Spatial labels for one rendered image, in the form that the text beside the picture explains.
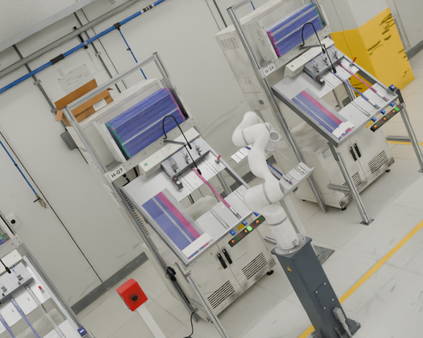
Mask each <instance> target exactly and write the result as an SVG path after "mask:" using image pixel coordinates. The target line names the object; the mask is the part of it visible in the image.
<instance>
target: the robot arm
mask: <svg viewBox="0 0 423 338"><path fill-rule="evenodd" d="M279 140H280V135H279V133H277V132H276V131H275V130H274V128H273V126H272V125H271V124H270V123H264V122H263V121H262V119H261V118H260V117H259V116H258V115H257V114H256V113H254V112H252V111H249V112H246V113H245V114H244V117H243V120H242V123H241V124H240V125H239V126H238V127H237V128H236V129H235V131H234V133H233V135H232V142H233V144H234V145H235V146H236V147H239V148H242V147H245V146H248V145H250V144H253V143H254V145H253V147H252V148H251V150H250V151H249V153H248V163H249V166H250V169H251V172H252V173H253V174H254V175H255V176H257V177H259V178H263V179H265V183H262V184H259V185H257V186H254V187H252V188H249V189H248V190H246V191H245V192H244V195H243V199H244V200H243V201H244V203H245V205H246V206H247V207H248V208H249V209H250V210H251V211H254V212H255V213H258V214H260V215H262V216H263V217H264V218H265V219H266V221H267V223H268V224H269V227H270V228H271V231H272V232H273V235H274V236H275V239H276V240H277V242H278V243H277V245H276V246H275V251H276V253H277V254H279V255H280V256H287V255H290V254H293V253H295V252H297V251H298V250H300V249H301V248H302V247H303V246H304V244H305V242H306V238H305V236H304V235H303V234H300V233H296V232H295V229H294V228H293V225H292V224H291V221H290V220H289V217H288V216H287V213H286V212H285V210H284V208H283V207H281V206H278V205H270V204H271V203H274V202H276V201H279V200H281V199H282V198H283V196H284V194H285V190H284V188H283V185H282V184H281V183H280V182H279V181H278V180H277V179H276V178H275V177H274V176H273V175H272V173H271V171H270V170H269V168H268V166H267V160H268V159H269V157H270V156H272V155H273V152H275V150H276V147H277V145H278V143H279Z"/></svg>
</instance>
